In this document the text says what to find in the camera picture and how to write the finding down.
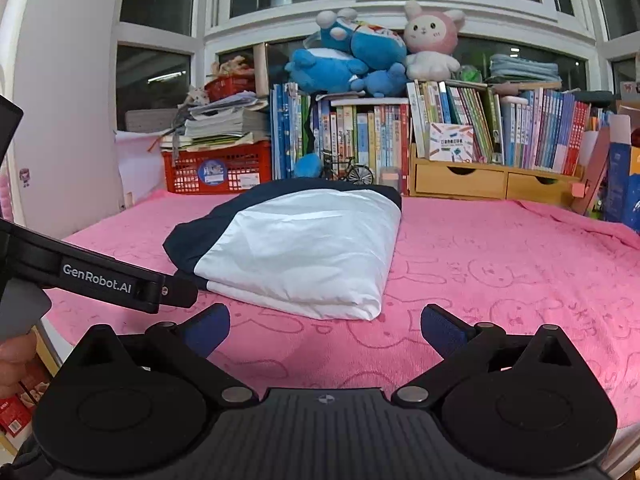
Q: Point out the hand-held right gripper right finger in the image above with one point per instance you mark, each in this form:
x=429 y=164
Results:
x=442 y=331

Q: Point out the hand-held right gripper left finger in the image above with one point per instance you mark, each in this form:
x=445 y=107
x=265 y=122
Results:
x=210 y=329

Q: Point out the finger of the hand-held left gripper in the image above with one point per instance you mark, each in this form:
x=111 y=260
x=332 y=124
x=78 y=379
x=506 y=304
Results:
x=180 y=292

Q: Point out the white and navy jacket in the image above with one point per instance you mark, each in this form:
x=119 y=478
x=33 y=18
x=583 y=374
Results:
x=300 y=250

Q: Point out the person's left hand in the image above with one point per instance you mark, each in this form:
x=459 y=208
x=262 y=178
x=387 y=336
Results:
x=15 y=365

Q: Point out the pink rabbit print blanket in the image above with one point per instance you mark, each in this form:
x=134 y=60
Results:
x=500 y=270

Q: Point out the white paper sheet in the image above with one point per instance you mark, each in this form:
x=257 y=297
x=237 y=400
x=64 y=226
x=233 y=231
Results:
x=137 y=165

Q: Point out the red plastic crate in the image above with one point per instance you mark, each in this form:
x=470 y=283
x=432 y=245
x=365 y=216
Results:
x=240 y=167

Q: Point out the wooden drawer organizer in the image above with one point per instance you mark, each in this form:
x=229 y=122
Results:
x=475 y=182

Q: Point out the red printed box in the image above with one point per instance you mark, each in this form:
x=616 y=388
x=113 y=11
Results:
x=15 y=415

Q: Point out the grey board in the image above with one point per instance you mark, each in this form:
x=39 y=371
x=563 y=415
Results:
x=147 y=121

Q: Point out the stack of papers and booklets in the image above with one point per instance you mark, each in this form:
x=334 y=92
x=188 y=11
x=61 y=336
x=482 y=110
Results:
x=225 y=125

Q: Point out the black model bicycle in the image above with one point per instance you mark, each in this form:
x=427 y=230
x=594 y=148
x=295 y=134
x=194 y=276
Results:
x=357 y=175

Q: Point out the blue plush ball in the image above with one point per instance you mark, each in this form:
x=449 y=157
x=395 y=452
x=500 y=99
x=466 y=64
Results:
x=307 y=166

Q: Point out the white printed carton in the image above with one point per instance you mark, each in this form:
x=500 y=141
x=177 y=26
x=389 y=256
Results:
x=451 y=142

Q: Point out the small pink object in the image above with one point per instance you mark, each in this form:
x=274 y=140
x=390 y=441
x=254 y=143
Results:
x=580 y=190

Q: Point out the row of colourful books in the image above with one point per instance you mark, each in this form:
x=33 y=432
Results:
x=375 y=135

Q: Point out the small red basket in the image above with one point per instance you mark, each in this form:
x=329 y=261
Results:
x=227 y=89

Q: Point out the brown cardboard sheet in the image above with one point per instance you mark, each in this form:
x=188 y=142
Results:
x=597 y=170

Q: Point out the blue cardboard box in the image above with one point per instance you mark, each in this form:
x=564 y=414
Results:
x=622 y=180

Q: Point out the small blue plush toy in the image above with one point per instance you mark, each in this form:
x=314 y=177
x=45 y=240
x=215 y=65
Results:
x=385 y=82

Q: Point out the green toy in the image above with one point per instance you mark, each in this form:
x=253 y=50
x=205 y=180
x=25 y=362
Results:
x=470 y=74

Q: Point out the light blue folder stack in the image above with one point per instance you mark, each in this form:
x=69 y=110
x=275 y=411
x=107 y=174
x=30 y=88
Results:
x=522 y=67

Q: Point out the pink bunny plush toy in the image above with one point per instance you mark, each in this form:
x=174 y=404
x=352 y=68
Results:
x=432 y=35

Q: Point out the blue cat plush toy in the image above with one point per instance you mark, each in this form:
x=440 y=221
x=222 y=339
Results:
x=375 y=42

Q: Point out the small wall sticker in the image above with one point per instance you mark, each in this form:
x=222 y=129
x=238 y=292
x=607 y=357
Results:
x=24 y=178

